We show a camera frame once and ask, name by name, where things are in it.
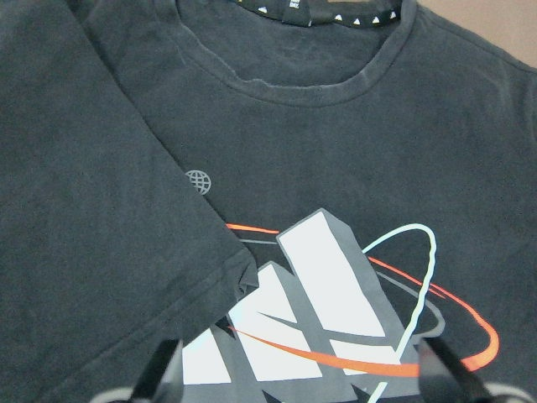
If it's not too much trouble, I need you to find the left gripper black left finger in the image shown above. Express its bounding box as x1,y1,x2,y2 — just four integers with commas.
132,339,184,403

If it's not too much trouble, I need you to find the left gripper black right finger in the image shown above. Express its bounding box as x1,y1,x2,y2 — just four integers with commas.
418,338,497,403

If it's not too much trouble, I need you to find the black printed t-shirt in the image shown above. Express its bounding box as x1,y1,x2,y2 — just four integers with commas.
1,1,536,402

